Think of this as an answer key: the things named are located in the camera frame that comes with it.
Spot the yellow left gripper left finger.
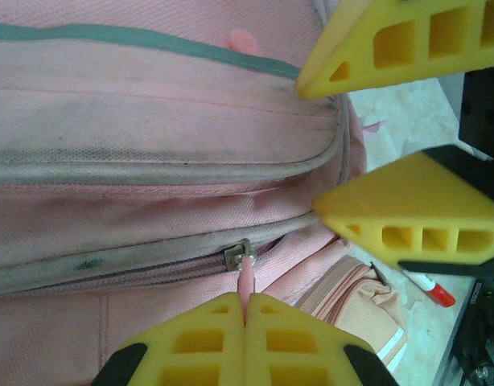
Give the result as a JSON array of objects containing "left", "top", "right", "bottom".
[{"left": 92, "top": 292, "right": 246, "bottom": 386}]

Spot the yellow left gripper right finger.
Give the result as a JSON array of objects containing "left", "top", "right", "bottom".
[{"left": 245, "top": 292, "right": 397, "bottom": 386}]

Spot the white marker with red cap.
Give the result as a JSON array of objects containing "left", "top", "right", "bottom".
[{"left": 415, "top": 273, "right": 457, "bottom": 307}]

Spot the pink zippered pencil pouch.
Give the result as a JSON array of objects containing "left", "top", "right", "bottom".
[{"left": 293, "top": 257, "right": 409, "bottom": 371}]

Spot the pink school backpack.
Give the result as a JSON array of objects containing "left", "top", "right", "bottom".
[{"left": 0, "top": 0, "right": 387, "bottom": 386}]

